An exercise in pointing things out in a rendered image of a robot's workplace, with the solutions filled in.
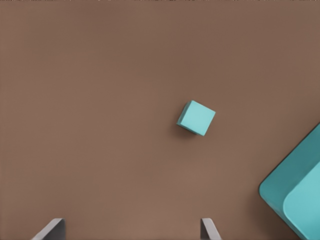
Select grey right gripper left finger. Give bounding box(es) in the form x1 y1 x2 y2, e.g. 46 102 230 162
31 217 66 240

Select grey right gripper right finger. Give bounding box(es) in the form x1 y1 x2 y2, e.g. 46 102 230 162
200 217 223 240

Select large blue cube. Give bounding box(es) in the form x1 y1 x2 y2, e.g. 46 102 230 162
258 121 320 240

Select small blue cube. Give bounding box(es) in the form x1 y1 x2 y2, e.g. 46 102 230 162
176 99 217 137

